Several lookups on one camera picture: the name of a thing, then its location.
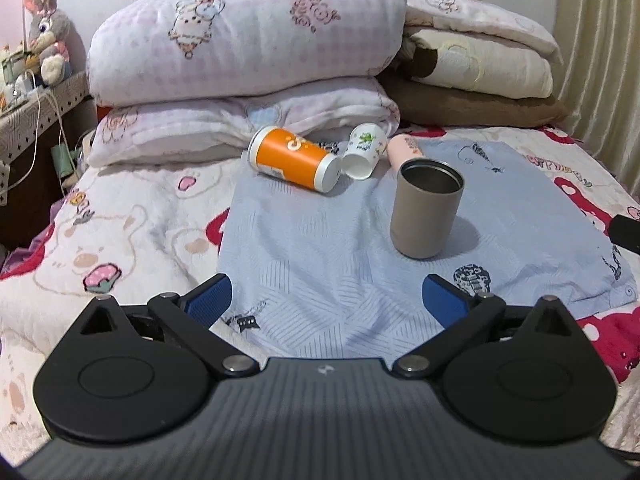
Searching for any orange paper cup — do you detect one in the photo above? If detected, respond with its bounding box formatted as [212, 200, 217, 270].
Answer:
[247, 126, 344, 194]

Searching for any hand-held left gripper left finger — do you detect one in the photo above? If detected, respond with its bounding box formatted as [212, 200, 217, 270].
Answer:
[70, 272, 262, 379]

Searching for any white cup with green print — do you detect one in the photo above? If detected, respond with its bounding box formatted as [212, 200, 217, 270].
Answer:
[341, 123, 390, 180]

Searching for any cream and brown blanket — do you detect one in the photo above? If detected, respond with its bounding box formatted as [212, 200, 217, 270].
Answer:
[394, 27, 555, 102]

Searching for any pink checked pillow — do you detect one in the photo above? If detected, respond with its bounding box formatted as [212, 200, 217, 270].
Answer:
[87, 77, 402, 167]

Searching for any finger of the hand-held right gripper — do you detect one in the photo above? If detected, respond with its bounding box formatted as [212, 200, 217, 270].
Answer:
[607, 214, 640, 254]

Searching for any taupe metal cup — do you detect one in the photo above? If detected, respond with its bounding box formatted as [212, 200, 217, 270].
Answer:
[390, 158, 465, 260]

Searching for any grey plush rabbit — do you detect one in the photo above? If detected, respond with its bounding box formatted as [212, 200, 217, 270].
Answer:
[22, 0, 77, 87]

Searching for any white cable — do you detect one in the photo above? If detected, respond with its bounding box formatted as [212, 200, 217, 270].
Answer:
[26, 67, 70, 197]

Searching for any light blue printed cloth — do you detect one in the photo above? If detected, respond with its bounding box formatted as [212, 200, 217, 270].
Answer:
[217, 139, 640, 361]

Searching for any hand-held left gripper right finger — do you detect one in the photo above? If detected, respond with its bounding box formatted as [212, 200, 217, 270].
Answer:
[391, 273, 582, 380]

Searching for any brown folded blanket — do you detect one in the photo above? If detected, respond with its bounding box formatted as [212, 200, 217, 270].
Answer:
[379, 74, 569, 129]

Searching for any pink checkered folded quilt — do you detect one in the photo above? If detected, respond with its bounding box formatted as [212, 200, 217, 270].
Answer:
[86, 0, 408, 109]

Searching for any bedside table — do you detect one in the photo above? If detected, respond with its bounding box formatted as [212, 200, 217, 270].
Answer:
[0, 70, 99, 252]

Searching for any white floral folded quilt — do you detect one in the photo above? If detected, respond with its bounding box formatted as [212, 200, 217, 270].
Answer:
[399, 0, 564, 65]

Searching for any pink cup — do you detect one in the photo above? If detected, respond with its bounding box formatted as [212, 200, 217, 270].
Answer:
[387, 133, 426, 173]

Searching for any cream curtain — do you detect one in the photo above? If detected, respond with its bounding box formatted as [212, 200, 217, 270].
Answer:
[552, 0, 640, 196]

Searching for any green pouch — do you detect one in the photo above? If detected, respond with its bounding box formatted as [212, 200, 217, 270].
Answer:
[51, 144, 77, 182]

